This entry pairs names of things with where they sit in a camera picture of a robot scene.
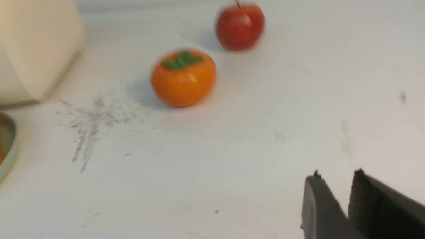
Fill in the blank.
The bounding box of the light blue round plate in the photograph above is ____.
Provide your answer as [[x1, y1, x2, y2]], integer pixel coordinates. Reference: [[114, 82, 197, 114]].
[[0, 112, 20, 182]]

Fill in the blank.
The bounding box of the orange persimmon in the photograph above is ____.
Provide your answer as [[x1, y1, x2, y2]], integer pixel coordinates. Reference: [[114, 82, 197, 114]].
[[150, 48, 217, 108]]

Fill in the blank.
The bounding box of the red apple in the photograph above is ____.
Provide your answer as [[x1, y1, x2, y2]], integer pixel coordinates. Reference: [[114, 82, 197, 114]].
[[214, 0, 266, 51]]

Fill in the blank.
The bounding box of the white two-slot toaster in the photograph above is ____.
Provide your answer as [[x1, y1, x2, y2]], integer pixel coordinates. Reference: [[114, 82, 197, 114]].
[[0, 0, 85, 106]]

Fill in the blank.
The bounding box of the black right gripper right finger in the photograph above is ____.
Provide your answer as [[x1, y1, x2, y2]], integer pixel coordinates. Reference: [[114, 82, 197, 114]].
[[348, 169, 425, 239]]

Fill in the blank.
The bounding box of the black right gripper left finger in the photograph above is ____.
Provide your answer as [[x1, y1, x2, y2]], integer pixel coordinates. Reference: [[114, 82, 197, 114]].
[[301, 170, 364, 239]]

